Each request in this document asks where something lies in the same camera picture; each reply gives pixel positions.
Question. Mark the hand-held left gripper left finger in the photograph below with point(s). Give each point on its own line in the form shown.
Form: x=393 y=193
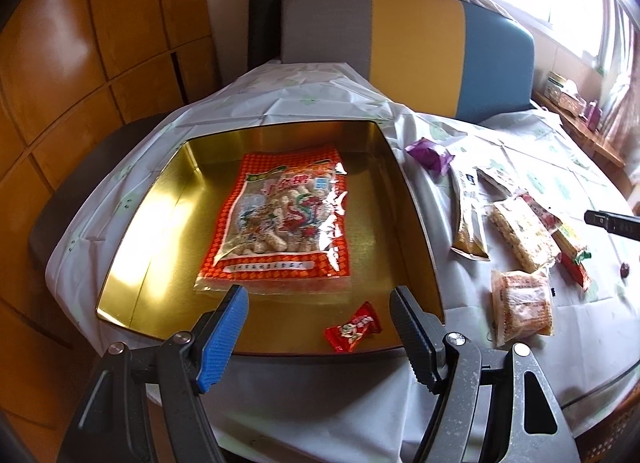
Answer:
x=222 y=338

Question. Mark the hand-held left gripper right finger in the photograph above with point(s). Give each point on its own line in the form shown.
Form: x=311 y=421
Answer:
x=415 y=338

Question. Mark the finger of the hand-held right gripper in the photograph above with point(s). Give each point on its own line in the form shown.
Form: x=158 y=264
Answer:
x=615 y=223

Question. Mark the long bar packet green label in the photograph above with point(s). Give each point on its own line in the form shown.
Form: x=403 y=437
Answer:
x=567 y=240

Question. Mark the small red candy packet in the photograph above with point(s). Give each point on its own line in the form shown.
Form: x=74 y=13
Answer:
x=352 y=328

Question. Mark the pale rice bar packet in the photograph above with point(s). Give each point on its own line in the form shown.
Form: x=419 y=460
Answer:
x=522 y=233

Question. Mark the gold metal tin box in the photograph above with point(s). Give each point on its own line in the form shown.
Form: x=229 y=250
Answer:
x=165 y=243

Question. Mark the orange cracker packet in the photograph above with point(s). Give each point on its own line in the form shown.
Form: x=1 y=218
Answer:
x=522 y=305

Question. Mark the white packet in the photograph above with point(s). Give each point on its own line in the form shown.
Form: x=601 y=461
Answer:
x=492 y=178

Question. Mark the large red snack bag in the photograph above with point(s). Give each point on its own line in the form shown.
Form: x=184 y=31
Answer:
x=280 y=213

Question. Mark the purple snack packet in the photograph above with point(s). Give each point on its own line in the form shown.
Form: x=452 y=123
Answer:
x=430 y=154

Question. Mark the small red date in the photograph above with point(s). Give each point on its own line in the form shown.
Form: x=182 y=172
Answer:
x=626 y=270

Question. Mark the wooden side shelf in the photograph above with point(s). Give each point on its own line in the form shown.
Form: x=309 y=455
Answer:
x=590 y=140

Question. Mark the small purple bottle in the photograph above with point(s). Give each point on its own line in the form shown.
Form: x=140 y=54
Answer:
x=592 y=115

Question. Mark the tissue box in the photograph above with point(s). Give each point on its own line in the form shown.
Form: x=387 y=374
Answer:
x=565 y=98

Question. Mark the white plastic tablecloth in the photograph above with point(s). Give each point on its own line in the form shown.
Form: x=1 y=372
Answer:
x=300 y=93

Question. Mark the grey yellow blue chair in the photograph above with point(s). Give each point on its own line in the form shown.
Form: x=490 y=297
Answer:
x=415 y=43

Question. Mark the black rolled mat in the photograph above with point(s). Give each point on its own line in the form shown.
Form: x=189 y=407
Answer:
x=265 y=18

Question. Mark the wooden panel cabinet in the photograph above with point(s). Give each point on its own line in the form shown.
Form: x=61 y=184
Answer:
x=75 y=43

